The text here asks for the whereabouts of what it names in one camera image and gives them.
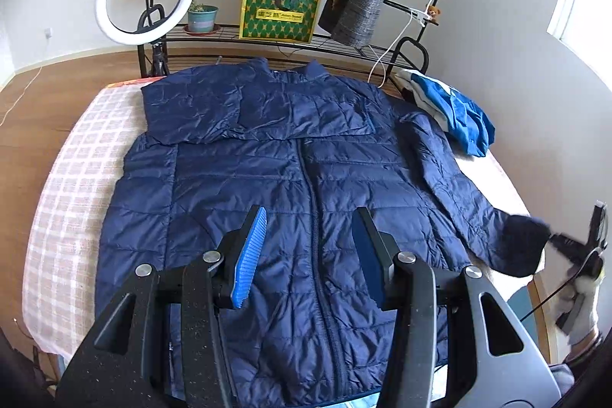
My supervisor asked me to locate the navy puffer jacket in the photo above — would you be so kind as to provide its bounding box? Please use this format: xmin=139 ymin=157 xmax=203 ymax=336
xmin=96 ymin=57 xmax=550 ymax=406

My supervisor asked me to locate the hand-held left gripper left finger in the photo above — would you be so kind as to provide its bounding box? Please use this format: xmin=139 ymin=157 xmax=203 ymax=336
xmin=55 ymin=206 xmax=269 ymax=408

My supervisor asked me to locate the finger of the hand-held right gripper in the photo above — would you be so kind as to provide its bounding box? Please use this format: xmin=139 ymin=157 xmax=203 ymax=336
xmin=550 ymin=232 xmax=585 ymax=257

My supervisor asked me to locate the small potted plant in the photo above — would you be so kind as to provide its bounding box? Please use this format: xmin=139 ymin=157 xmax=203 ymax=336
xmin=186 ymin=2 xmax=221 ymax=35

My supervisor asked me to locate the blue and white garment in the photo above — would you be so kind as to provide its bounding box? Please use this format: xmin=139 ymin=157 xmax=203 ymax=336
xmin=394 ymin=68 xmax=496 ymax=158

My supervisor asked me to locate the person's right hand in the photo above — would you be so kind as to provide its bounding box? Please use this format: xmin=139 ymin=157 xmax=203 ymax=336
xmin=557 ymin=267 xmax=602 ymax=344

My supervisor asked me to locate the black metal clothes rack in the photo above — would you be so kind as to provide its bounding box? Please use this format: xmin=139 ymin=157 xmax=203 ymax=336
xmin=138 ymin=0 xmax=476 ymax=96

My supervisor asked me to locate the white cable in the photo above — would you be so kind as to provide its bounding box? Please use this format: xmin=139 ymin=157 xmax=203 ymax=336
xmin=368 ymin=13 xmax=417 ymax=86

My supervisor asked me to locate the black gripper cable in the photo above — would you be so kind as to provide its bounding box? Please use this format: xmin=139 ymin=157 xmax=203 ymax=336
xmin=520 ymin=274 xmax=577 ymax=323

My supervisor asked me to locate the black tripod with phone holder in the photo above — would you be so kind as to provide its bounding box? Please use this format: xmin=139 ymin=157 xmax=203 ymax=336
xmin=136 ymin=0 xmax=168 ymax=79

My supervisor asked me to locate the yellow and green bag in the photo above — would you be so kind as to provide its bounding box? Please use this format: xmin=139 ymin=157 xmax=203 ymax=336
xmin=239 ymin=0 xmax=322 ymax=44

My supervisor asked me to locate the pink checked blanket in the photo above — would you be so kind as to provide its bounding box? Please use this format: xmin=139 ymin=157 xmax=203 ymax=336
xmin=21 ymin=80 xmax=548 ymax=371

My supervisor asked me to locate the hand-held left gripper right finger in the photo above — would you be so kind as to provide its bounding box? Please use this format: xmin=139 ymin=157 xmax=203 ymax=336
xmin=351 ymin=207 xmax=562 ymax=408

